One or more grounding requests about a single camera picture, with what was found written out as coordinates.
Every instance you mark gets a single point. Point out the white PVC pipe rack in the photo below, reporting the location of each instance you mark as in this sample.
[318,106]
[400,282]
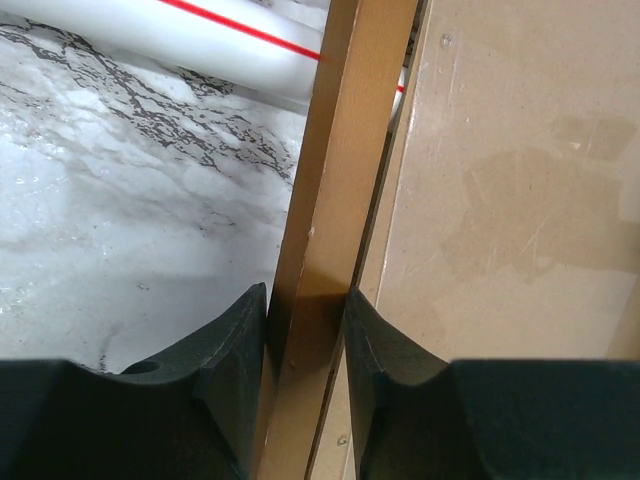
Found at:
[236,41]

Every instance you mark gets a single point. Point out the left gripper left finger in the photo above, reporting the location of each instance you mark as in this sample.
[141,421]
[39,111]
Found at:
[187,412]

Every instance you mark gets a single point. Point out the brown wooden picture frame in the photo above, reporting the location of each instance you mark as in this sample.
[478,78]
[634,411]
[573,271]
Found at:
[362,55]

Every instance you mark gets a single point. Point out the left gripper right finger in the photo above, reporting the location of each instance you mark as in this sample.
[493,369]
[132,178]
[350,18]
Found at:
[415,416]

